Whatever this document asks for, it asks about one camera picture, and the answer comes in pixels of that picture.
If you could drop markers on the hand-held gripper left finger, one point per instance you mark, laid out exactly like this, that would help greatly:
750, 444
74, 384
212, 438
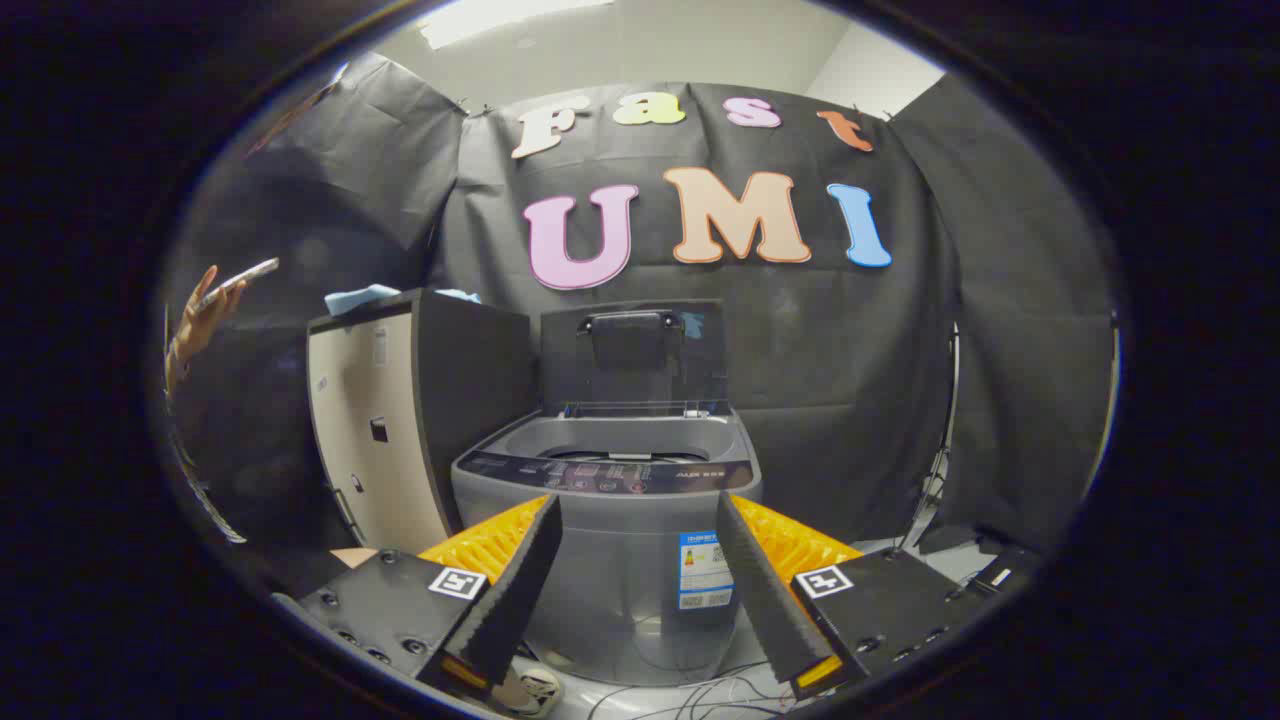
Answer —
515, 590

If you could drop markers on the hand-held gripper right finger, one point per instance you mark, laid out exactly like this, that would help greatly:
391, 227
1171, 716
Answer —
765, 590

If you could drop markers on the grey washing machine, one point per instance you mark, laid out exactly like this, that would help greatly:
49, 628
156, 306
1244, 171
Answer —
620, 560

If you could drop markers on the light blue shirt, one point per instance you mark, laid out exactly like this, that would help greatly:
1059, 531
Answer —
360, 298

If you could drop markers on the beige and black cabinet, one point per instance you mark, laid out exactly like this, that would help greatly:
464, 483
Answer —
370, 450

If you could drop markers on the black box device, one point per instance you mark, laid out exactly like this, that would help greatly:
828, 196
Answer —
1005, 572

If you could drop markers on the black backdrop cloth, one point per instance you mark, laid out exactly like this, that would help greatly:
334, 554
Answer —
800, 330

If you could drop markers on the thin black light stand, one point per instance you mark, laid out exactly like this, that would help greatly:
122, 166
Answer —
953, 380

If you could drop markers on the smartphone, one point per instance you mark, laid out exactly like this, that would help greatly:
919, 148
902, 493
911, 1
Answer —
245, 277

